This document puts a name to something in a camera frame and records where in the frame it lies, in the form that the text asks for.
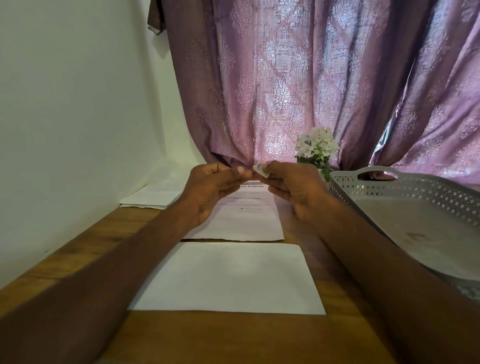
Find person's right hand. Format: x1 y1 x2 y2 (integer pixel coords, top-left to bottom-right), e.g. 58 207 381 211
258 161 340 226

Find person's left hand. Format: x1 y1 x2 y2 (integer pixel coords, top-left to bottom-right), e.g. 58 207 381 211
176 162 253 228

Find person's right forearm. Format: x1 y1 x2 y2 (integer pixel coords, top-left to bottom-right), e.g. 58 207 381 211
313 199 480 364

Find person's left forearm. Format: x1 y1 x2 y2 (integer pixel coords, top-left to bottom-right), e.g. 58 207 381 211
0 200 199 364

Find printed white paper sheet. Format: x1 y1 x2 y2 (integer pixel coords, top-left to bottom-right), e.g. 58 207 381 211
182 181 285 242

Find white artificial flower plant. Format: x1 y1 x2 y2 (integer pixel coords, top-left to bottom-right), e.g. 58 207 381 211
294 127 340 181

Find stack of white papers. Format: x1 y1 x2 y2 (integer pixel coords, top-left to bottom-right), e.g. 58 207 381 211
120 176 184 209

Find blank white paper sheet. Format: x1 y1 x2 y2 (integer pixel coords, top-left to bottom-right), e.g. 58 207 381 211
127 242 326 316

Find purple patterned curtain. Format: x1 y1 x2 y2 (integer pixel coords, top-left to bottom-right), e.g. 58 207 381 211
147 0 480 186

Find white perforated plastic tray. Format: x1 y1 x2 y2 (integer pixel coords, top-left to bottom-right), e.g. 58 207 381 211
328 166 480 293

